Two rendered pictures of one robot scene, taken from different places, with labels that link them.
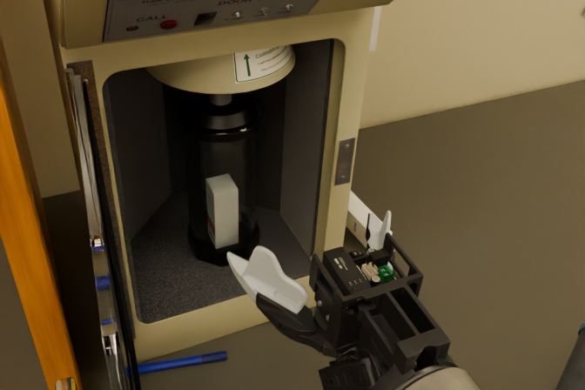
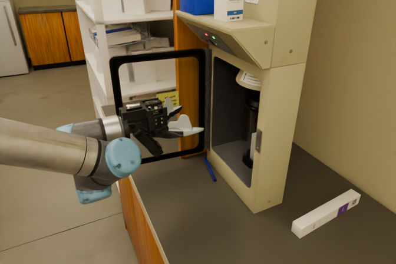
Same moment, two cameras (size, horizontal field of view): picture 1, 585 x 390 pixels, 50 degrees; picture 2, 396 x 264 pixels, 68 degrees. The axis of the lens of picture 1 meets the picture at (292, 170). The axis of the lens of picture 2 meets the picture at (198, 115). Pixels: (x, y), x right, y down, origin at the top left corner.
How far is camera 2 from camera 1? 0.89 m
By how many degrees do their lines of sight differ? 75
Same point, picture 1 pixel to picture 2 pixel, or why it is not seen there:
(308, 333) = not seen: hidden behind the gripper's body
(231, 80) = (239, 78)
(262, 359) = (215, 191)
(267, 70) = (248, 82)
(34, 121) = not seen: hidden behind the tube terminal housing
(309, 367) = (214, 204)
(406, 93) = not seen: outside the picture
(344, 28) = (260, 76)
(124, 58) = (216, 52)
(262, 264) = (167, 102)
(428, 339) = (124, 111)
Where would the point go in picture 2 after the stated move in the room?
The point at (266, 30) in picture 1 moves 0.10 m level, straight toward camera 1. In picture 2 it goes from (241, 62) to (205, 62)
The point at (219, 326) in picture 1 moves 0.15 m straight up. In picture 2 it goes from (224, 174) to (226, 138)
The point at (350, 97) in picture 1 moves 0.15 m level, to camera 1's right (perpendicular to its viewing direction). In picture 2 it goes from (261, 109) to (273, 140)
